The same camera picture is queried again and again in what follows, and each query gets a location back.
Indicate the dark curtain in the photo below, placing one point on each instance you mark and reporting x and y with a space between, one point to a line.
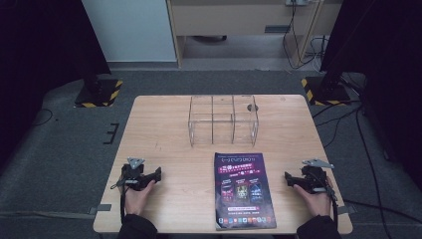
43 49
384 66

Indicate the beige wooden cabinet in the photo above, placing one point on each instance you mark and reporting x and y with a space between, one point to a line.
239 20

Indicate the clear acrylic divided rack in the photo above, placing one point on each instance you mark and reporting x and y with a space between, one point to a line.
223 121

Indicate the white panel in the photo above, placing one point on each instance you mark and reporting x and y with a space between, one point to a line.
129 30

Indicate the dark round table grommet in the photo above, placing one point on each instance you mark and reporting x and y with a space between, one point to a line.
252 108

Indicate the grey tape strip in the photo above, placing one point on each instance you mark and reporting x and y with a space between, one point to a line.
100 208
347 209

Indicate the black stand pole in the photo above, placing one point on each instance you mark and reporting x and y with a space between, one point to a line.
91 81
331 78

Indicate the person's right hand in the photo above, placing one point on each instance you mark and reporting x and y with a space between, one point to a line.
316 202

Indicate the person's left hand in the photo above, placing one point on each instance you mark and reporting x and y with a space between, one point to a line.
136 200

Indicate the black floor tape marks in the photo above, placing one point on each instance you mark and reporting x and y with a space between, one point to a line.
112 133

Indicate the white power strip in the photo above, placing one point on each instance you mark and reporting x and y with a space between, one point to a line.
297 2

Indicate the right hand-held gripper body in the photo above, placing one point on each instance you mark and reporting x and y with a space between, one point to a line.
313 177

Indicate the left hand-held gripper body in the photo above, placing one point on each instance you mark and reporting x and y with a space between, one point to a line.
132 177

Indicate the striped black stand base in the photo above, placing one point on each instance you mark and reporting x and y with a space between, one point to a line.
99 94
326 93

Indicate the dark purple magazine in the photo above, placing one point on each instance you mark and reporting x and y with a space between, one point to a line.
244 192

